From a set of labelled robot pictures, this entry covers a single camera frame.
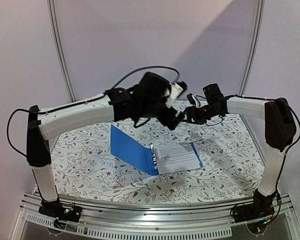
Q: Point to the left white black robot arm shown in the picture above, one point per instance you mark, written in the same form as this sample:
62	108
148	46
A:
152	97

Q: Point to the left aluminium vertical post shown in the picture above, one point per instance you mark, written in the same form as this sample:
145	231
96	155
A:
52	10

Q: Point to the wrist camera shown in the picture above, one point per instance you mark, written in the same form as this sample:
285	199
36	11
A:
174	91
193	100

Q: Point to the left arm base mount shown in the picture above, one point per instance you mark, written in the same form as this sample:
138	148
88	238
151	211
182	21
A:
61	212

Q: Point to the aluminium vertical post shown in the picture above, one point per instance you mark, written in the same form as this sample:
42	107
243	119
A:
253	46
52	10

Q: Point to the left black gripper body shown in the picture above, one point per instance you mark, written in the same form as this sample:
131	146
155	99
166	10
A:
165	120

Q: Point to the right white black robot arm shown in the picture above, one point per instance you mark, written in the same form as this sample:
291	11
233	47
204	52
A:
279	131

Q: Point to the floral patterned tablecloth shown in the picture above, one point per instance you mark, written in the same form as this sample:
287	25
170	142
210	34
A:
84	167

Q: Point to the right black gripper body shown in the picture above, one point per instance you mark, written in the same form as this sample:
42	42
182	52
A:
193	114

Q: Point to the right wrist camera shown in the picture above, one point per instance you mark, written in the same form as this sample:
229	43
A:
193	100

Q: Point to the right aluminium vertical post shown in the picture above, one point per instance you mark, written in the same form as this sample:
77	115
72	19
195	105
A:
253	46

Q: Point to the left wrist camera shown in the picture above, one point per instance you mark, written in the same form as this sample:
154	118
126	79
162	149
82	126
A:
174	91

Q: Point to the blue ring binder folder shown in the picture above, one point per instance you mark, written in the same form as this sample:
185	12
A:
125	148

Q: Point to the aluminium front rail frame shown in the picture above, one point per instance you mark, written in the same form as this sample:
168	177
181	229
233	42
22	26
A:
106	220

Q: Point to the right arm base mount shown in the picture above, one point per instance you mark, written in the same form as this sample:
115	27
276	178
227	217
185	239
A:
257	215

